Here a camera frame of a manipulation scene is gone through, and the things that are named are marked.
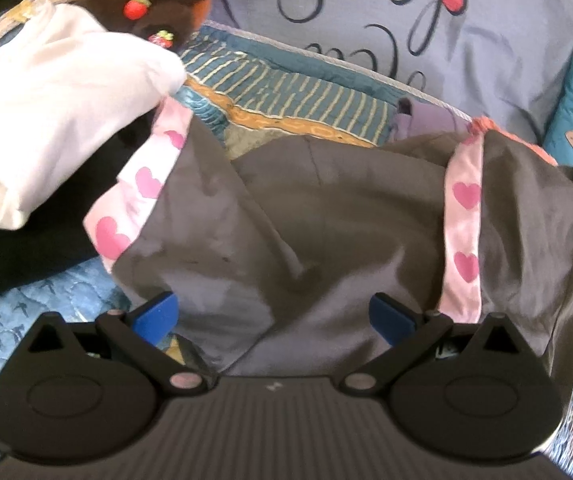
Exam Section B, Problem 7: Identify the grey sweatshirt with print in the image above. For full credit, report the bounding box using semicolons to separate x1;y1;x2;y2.
84;100;573;400

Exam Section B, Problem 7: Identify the black garment pile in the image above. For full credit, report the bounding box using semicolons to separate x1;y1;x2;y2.
0;112;154;294

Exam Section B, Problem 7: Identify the folded purple garment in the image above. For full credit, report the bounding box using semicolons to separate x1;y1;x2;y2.
389;98;470;142

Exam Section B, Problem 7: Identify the folded pink towel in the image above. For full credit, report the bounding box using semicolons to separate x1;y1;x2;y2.
468;116;558;167

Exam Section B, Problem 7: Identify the white cloth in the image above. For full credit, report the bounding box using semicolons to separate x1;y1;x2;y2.
0;1;186;231

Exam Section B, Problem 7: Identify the blue floral quilt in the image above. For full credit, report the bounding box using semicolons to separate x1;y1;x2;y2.
0;0;573;480

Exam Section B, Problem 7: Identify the grey-blue duvet with lettering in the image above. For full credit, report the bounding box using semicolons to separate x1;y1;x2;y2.
212;0;573;141

